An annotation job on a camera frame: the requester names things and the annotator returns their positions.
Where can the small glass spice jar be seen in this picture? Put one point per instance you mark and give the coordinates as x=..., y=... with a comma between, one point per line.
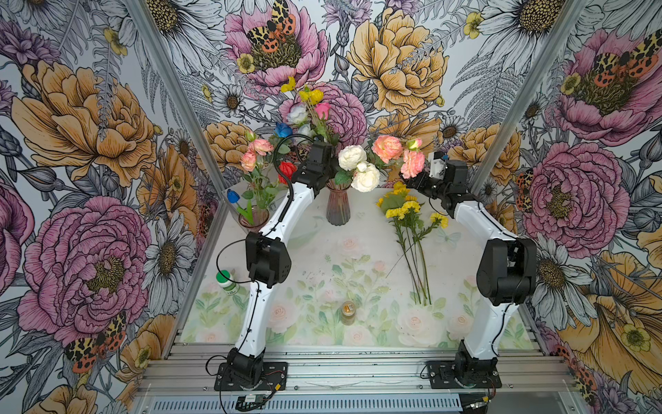
x=348, y=312

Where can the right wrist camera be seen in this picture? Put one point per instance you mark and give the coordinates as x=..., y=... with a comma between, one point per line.
x=437, y=164

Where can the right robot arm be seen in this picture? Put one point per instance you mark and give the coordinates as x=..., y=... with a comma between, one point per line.
x=506, y=277

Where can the large sunflower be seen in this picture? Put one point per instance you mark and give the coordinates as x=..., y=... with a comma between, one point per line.
x=396, y=198

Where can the floral table mat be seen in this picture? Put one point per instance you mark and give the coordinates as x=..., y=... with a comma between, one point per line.
x=306, y=311

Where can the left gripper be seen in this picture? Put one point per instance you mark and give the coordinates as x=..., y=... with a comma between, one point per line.
x=335, y=164

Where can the pink rose bunch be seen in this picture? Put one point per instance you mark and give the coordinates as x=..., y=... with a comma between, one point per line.
x=406, y=155

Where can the green cap white bottle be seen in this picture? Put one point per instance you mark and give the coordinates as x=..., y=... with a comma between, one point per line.
x=226, y=283

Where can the pink carnation stem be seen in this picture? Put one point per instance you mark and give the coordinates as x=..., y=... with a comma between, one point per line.
x=257, y=166

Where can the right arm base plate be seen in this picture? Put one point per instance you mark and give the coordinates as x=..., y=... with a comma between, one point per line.
x=481, y=374

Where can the small blue rosebud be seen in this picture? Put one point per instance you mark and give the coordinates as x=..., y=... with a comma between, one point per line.
x=233, y=196

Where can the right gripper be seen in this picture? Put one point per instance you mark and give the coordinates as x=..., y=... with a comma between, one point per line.
x=417, y=185

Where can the yellow carnation stem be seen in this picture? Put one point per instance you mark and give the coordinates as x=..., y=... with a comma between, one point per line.
x=414, y=207
x=436, y=221
x=402, y=220

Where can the ribbed glass vase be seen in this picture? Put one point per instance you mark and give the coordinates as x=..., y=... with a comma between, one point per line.
x=338, y=210
x=253, y=220

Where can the yellow ranunculus flower stem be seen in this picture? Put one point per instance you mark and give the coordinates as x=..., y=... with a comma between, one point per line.
x=423, y=274

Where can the small yellow wildflower sprig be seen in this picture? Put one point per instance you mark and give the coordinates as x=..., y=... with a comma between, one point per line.
x=306, y=112

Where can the white rose bunch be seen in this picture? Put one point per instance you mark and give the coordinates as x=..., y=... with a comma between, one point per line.
x=355, y=170

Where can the red rose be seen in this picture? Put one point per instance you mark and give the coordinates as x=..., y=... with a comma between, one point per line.
x=286, y=170

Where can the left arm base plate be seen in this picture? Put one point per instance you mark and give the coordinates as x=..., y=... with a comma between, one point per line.
x=271, y=375

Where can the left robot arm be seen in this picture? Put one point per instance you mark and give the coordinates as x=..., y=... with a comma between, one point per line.
x=269, y=264

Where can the aluminium rail frame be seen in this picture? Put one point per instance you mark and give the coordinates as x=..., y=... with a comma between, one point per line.
x=343, y=379

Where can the blue rose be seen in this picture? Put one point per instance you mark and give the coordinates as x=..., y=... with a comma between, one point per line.
x=283, y=130

